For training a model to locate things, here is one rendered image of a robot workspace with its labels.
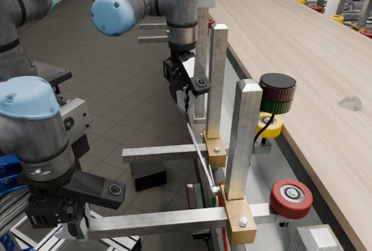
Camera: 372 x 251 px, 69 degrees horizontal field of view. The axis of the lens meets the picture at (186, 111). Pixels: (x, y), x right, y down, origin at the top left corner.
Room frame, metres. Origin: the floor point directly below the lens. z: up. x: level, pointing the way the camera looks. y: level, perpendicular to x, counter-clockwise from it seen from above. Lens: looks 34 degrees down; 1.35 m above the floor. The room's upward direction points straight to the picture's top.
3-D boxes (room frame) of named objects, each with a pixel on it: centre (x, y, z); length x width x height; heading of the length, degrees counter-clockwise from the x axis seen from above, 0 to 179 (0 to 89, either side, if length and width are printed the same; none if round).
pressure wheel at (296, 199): (0.37, -0.22, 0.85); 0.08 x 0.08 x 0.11
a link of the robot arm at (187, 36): (0.66, 0.01, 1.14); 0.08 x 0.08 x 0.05
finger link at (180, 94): (0.66, 0.02, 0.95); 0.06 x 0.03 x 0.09; 26
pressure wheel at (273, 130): (0.62, -0.23, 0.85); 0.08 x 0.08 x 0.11
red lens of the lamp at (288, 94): (0.40, -0.15, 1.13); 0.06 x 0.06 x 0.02
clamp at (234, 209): (0.37, -0.11, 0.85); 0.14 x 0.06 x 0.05; 6
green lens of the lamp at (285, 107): (0.40, -0.15, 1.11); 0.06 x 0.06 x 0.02
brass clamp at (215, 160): (0.62, -0.08, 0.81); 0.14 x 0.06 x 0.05; 6
